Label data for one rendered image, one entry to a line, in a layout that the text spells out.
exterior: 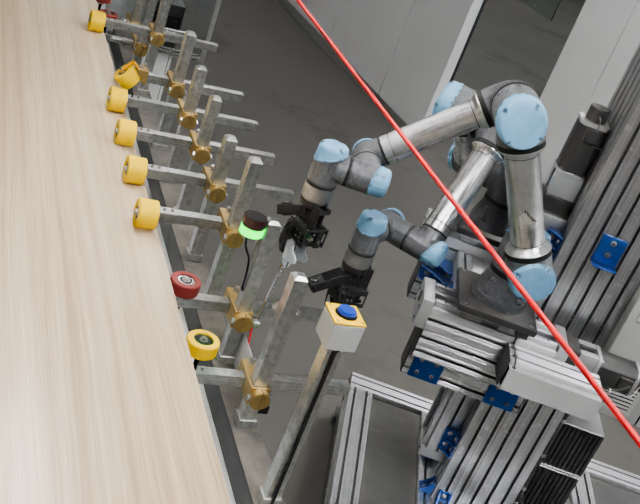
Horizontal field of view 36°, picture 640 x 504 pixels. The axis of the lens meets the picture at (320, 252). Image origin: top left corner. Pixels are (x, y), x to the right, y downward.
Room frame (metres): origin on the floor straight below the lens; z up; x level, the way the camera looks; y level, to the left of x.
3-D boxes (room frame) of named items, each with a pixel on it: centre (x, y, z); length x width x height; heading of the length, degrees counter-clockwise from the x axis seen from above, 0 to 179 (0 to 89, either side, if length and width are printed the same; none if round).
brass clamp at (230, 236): (2.41, 0.26, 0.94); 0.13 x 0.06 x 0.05; 27
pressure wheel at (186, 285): (2.13, 0.29, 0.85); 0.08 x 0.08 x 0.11
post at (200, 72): (3.06, 0.58, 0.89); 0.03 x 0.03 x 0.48; 27
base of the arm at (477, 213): (2.92, -0.48, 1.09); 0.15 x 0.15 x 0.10
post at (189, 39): (3.28, 0.69, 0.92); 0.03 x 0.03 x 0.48; 27
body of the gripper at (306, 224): (2.21, 0.05, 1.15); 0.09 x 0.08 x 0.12; 47
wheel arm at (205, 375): (2.00, 0.00, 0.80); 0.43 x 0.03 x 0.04; 117
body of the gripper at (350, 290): (2.33, -0.11, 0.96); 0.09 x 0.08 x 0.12; 117
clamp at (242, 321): (2.19, 0.15, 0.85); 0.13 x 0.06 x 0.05; 27
